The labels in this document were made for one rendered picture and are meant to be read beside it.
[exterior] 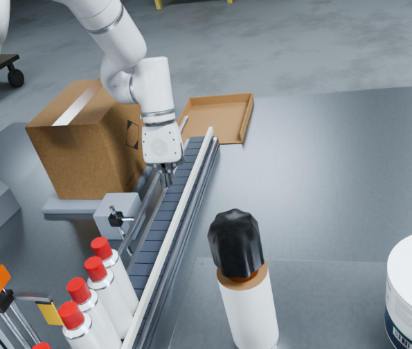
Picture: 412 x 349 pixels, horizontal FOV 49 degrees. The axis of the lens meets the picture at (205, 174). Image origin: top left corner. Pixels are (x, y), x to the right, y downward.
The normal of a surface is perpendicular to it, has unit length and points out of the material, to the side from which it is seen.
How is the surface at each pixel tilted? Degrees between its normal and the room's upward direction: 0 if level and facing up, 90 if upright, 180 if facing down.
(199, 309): 0
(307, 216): 0
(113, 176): 90
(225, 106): 0
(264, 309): 90
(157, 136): 68
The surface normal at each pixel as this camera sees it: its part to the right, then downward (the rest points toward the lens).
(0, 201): 0.90, 0.09
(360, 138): -0.19, -0.80
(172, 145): -0.17, 0.26
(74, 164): -0.24, 0.60
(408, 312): -0.85, 0.42
